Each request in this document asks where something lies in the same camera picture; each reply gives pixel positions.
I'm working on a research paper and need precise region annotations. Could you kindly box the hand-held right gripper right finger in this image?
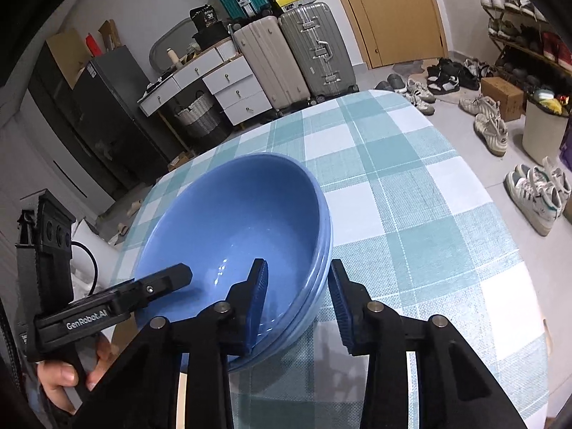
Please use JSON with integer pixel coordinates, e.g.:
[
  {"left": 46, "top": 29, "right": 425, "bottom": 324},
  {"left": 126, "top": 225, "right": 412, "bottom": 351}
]
[{"left": 327, "top": 259, "right": 528, "bottom": 429}]

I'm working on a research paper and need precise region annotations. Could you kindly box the black cable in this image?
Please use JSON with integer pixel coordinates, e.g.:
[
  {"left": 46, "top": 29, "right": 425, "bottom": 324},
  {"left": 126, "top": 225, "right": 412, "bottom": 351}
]
[{"left": 71, "top": 241, "right": 97, "bottom": 296}]

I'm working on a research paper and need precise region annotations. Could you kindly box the brown cardboard box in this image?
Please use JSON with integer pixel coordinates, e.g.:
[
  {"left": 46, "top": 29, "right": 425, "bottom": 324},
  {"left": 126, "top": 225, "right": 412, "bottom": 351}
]
[{"left": 480, "top": 77, "right": 524, "bottom": 121}]

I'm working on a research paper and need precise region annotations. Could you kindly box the black paper bag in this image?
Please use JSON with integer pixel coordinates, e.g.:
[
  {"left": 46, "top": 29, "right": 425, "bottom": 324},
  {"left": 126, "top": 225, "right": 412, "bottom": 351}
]
[{"left": 190, "top": 4, "right": 223, "bottom": 32}]

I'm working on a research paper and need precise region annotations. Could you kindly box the white green sneaker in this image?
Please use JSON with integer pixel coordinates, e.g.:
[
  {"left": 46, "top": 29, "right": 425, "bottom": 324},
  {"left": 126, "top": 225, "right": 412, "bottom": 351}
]
[
  {"left": 505, "top": 164, "right": 563, "bottom": 237},
  {"left": 514, "top": 156, "right": 572, "bottom": 220}
]

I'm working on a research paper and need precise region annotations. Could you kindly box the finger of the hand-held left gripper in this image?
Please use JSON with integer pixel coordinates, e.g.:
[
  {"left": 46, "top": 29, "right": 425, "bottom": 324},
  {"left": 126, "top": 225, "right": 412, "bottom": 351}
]
[{"left": 107, "top": 263, "right": 194, "bottom": 320}]

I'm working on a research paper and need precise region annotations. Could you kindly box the purple bag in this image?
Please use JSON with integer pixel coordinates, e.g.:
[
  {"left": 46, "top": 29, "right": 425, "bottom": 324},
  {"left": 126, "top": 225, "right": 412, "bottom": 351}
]
[{"left": 558, "top": 123, "right": 572, "bottom": 166}]

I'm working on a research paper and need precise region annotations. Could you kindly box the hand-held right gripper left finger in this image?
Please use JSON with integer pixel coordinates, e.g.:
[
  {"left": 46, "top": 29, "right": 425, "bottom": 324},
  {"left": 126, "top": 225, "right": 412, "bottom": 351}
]
[{"left": 78, "top": 258, "right": 270, "bottom": 429}]

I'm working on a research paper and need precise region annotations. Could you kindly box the grey white sneaker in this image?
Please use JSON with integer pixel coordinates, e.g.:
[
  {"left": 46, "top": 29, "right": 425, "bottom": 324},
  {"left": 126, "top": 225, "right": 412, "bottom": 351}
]
[
  {"left": 474, "top": 113, "right": 509, "bottom": 157},
  {"left": 459, "top": 95, "right": 500, "bottom": 119}
]

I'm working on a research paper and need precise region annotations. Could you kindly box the oval mirror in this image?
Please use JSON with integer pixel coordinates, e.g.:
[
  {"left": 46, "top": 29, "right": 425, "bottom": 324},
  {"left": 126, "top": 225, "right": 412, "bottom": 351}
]
[{"left": 149, "top": 18, "right": 202, "bottom": 72}]

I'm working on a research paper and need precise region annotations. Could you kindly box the silver suitcase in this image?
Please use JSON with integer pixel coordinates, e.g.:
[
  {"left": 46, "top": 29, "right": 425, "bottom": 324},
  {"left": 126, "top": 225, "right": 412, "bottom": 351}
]
[{"left": 278, "top": 1, "right": 359, "bottom": 103}]

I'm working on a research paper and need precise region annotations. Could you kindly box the beige suitcase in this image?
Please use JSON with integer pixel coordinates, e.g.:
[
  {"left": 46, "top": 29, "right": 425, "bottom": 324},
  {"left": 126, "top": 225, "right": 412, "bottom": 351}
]
[{"left": 232, "top": 15, "right": 311, "bottom": 110}]

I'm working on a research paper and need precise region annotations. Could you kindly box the person's left hand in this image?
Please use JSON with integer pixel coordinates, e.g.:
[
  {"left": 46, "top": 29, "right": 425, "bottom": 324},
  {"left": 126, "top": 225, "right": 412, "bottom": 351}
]
[{"left": 36, "top": 335, "right": 112, "bottom": 414}]

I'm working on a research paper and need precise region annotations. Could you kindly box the white trash bin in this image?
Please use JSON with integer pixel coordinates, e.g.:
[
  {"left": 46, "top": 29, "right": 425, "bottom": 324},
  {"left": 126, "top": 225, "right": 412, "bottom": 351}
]
[{"left": 522, "top": 89, "right": 570, "bottom": 164}]

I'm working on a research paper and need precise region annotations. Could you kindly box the white dressing desk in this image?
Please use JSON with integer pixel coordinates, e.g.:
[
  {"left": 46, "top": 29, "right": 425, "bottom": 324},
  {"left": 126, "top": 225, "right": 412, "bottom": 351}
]
[{"left": 138, "top": 40, "right": 274, "bottom": 153}]

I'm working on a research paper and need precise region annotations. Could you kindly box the wooden door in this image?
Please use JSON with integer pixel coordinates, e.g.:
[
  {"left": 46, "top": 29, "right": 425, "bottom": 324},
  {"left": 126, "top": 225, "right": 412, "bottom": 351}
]
[{"left": 322, "top": 0, "right": 448, "bottom": 70}]

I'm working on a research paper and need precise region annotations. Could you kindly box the white wardrobe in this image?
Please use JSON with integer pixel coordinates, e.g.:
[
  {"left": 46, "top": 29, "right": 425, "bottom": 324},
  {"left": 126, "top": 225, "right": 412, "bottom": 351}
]
[{"left": 0, "top": 89, "right": 112, "bottom": 251}]

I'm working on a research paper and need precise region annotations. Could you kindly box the flat cardboard piece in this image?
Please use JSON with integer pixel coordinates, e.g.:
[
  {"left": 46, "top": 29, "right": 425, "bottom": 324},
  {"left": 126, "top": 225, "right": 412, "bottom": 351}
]
[{"left": 97, "top": 19, "right": 123, "bottom": 50}]

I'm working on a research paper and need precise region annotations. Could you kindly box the teal checked tablecloth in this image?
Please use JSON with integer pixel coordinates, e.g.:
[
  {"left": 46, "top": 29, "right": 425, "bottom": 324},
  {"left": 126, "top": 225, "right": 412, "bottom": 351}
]
[{"left": 114, "top": 89, "right": 550, "bottom": 429}]

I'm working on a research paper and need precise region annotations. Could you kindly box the white black sneaker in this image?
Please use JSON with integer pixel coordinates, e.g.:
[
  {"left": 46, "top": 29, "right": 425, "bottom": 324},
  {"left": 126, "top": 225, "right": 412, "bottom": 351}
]
[
  {"left": 406, "top": 87, "right": 436, "bottom": 116},
  {"left": 406, "top": 78, "right": 436, "bottom": 101}
]

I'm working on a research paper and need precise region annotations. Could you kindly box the black fabric box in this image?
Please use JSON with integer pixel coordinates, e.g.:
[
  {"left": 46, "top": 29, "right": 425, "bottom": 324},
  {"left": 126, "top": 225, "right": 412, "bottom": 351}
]
[{"left": 192, "top": 24, "right": 228, "bottom": 50}]

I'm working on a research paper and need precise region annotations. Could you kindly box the dark grey refrigerator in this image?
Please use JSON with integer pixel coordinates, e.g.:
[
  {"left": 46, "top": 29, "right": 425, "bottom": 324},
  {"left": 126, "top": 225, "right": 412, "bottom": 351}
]
[{"left": 74, "top": 45, "right": 184, "bottom": 171}]

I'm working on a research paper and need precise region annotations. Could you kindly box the black glass cabinet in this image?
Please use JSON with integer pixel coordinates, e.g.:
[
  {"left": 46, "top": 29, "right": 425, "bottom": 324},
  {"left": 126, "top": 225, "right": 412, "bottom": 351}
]
[{"left": 27, "top": 27, "right": 148, "bottom": 197}]

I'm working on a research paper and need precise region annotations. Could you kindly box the woven laundry basket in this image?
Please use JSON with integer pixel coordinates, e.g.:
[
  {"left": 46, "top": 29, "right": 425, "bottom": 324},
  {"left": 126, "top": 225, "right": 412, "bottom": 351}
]
[{"left": 173, "top": 90, "right": 224, "bottom": 139}]

